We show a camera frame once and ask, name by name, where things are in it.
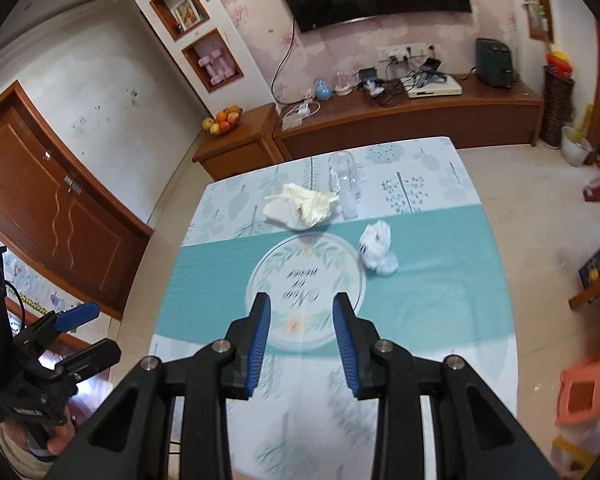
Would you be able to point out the white wall socket panel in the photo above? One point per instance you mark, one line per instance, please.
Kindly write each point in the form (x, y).
(405, 51)

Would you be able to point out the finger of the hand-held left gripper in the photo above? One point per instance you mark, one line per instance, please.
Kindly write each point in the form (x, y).
(77, 314)
(95, 355)

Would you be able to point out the black appliance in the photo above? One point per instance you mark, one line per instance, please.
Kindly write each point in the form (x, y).
(492, 62)

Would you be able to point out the framed picture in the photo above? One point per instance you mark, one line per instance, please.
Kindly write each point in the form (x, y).
(185, 12)

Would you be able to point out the long wooden television cabinet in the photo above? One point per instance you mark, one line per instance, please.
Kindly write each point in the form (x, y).
(405, 125)

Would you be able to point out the white wall niche shelf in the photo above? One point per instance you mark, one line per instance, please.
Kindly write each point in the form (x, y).
(177, 46)

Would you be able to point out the clear plastic bottle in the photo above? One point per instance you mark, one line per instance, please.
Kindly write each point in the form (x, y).
(347, 195)

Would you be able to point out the person's left forearm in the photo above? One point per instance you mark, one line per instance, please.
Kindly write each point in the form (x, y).
(22, 460)

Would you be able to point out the dark blue box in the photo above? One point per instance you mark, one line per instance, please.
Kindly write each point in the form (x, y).
(596, 269)

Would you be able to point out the blue snow globe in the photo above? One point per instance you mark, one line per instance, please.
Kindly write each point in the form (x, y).
(323, 90)

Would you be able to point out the fruit bowl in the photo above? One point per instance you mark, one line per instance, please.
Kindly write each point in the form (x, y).
(222, 120)

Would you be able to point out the small wooden side cabinet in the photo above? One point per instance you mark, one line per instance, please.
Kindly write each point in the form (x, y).
(240, 152)

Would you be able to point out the black power adapter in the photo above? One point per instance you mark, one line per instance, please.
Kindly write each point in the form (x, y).
(367, 76)

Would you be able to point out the person's left hand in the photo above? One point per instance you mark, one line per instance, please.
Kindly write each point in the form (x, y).
(60, 437)

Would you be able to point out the white set-top box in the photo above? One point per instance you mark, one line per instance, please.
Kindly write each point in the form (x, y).
(437, 89)

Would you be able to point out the brown wooden double door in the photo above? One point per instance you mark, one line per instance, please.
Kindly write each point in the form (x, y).
(55, 195)

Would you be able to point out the teal white patterned tablecloth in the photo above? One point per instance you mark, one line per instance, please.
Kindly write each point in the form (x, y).
(430, 270)

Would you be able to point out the cream crumpled bag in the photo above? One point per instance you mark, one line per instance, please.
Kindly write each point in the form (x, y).
(300, 207)

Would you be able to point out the white crumpled wrapper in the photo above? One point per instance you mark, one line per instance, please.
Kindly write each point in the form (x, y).
(375, 245)

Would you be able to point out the dark wicker basket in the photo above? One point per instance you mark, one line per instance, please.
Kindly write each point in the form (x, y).
(557, 110)

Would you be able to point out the pink plastic stool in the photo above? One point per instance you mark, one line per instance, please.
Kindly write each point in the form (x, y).
(587, 390)

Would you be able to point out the wooden framed wall hanging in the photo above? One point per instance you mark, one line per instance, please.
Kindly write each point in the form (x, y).
(535, 0)

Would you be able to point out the pink dumbbell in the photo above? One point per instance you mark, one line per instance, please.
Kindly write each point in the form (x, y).
(207, 61)
(222, 75)

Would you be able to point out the white bucket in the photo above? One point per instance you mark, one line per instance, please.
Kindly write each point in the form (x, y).
(575, 147)

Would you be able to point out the black stand device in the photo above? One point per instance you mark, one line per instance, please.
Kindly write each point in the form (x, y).
(432, 70)

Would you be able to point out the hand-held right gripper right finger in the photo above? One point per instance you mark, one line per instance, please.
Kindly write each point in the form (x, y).
(347, 350)

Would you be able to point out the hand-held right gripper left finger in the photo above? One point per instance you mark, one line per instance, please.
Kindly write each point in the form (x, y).
(260, 340)

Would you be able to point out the pink ornament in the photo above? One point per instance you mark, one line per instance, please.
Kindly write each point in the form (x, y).
(342, 86)

